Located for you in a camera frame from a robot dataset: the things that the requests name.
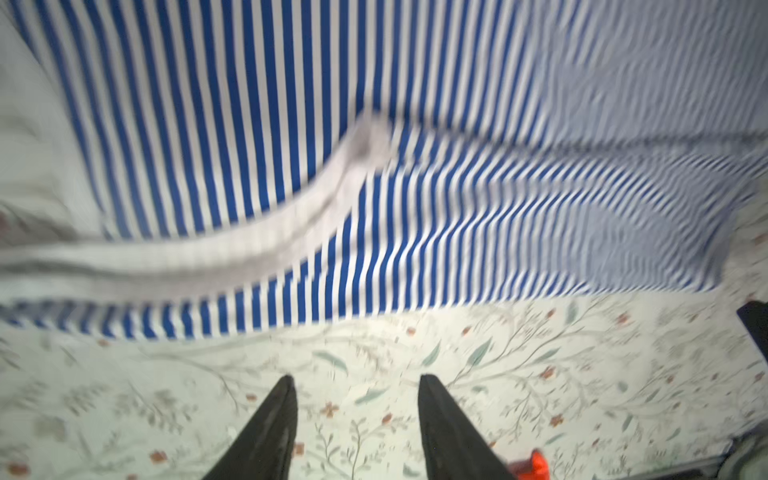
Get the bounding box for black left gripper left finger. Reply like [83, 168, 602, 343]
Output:
[203, 375, 298, 480]

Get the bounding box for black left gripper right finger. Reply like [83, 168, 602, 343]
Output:
[418, 374, 515, 480]

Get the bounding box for blue white striped tank top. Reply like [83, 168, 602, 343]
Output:
[1, 1, 767, 340]

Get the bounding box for red fish plush toy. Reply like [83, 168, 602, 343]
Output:
[507, 449, 551, 480]

